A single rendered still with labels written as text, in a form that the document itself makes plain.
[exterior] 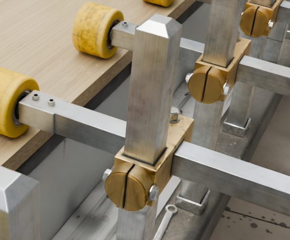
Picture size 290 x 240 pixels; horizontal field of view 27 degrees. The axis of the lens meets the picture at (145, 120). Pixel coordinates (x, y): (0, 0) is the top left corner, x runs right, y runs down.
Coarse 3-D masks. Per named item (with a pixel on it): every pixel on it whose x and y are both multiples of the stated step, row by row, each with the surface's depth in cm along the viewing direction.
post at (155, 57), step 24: (144, 24) 55; (168, 24) 55; (144, 48) 56; (168, 48) 55; (144, 72) 57; (168, 72) 57; (144, 96) 59; (168, 96) 60; (144, 120) 60; (168, 120) 63; (144, 144) 62; (120, 216) 68; (144, 216) 67
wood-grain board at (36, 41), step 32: (0, 0) 110; (32, 0) 112; (64, 0) 113; (96, 0) 114; (128, 0) 116; (192, 0) 124; (0, 32) 100; (32, 32) 101; (64, 32) 102; (0, 64) 91; (32, 64) 92; (64, 64) 93; (96, 64) 94; (64, 96) 85; (32, 128) 78; (0, 160) 72
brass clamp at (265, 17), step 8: (248, 0) 103; (280, 0) 105; (248, 8) 102; (256, 8) 100; (264, 8) 101; (272, 8) 101; (248, 16) 101; (256, 16) 100; (264, 16) 100; (272, 16) 102; (240, 24) 102; (248, 24) 102; (256, 24) 101; (264, 24) 100; (272, 24) 101; (248, 32) 102; (256, 32) 102; (264, 32) 101
